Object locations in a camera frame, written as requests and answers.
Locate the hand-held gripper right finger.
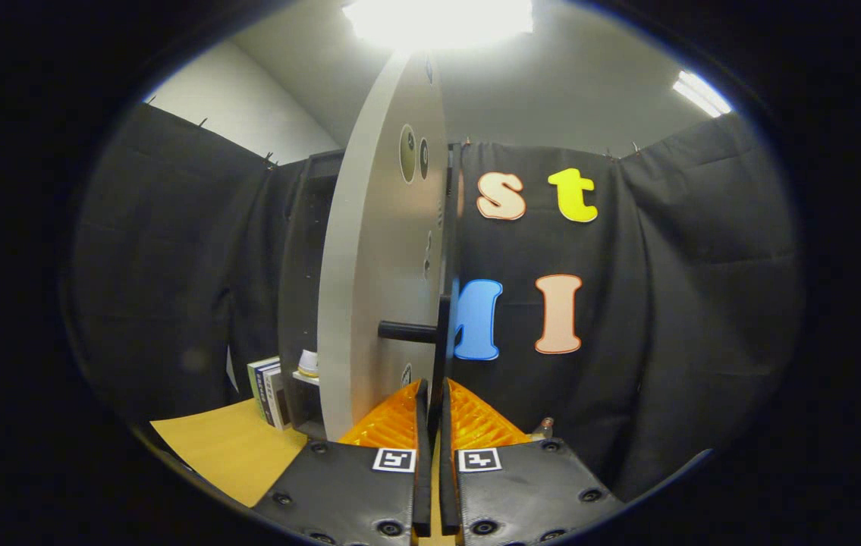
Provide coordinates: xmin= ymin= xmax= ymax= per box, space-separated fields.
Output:
xmin=439 ymin=378 xmax=624 ymax=546

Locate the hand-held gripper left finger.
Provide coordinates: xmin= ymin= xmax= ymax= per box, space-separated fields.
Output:
xmin=252 ymin=379 xmax=432 ymax=546

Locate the black cabinet door handle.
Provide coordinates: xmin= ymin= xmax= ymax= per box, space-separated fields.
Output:
xmin=377 ymin=294 xmax=454 ymax=437

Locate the dark grey shoe cabinet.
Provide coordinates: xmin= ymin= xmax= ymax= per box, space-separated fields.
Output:
xmin=276 ymin=140 xmax=465 ymax=441

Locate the white and dark book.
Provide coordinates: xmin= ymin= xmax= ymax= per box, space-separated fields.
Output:
xmin=263 ymin=368 xmax=294 ymax=431

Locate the blue-spined book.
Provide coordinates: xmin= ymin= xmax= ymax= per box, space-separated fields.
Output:
xmin=254 ymin=362 xmax=283 ymax=427

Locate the green-spined book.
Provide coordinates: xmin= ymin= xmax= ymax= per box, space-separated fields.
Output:
xmin=247 ymin=356 xmax=281 ymax=422

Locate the black backdrop cloth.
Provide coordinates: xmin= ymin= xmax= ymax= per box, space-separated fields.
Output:
xmin=70 ymin=102 xmax=806 ymax=501

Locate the large ceiling light panel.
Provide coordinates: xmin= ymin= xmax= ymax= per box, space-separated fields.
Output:
xmin=343 ymin=0 xmax=533 ymax=50

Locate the narrow ceiling light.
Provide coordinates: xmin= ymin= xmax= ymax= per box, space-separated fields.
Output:
xmin=673 ymin=70 xmax=733 ymax=118

